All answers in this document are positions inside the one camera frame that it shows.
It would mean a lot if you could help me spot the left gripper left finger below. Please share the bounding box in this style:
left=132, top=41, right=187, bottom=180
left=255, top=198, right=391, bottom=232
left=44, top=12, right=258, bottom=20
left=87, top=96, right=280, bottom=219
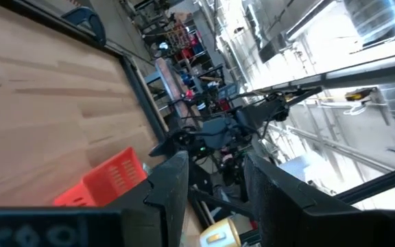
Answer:
left=104, top=150, right=189, bottom=247

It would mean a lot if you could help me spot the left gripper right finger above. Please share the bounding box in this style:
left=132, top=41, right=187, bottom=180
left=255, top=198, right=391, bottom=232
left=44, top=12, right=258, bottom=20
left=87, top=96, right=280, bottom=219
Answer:
left=244, top=152, right=356, bottom=247

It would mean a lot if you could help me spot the yellow mug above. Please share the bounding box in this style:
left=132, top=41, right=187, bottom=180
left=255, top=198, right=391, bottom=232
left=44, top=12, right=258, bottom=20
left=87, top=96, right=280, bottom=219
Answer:
left=199, top=217, right=242, bottom=247

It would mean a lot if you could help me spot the orange slotted plastic basket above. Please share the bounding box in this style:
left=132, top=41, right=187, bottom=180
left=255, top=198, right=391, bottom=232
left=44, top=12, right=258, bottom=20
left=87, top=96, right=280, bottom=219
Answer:
left=52, top=146, right=148, bottom=207

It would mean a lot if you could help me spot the black table clamp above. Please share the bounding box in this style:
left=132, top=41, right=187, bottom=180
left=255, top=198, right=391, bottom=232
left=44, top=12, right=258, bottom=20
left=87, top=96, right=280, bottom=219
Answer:
left=62, top=6, right=107, bottom=47

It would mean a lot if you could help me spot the yellow black hanging device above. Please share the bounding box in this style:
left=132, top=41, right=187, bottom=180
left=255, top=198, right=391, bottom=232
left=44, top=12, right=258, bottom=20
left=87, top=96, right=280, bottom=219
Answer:
left=344, top=87, right=379, bottom=103

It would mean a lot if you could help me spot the black aluminium table frame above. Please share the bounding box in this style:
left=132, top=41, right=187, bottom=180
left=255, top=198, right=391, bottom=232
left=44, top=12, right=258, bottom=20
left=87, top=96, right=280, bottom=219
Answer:
left=0, top=0, right=395, bottom=241

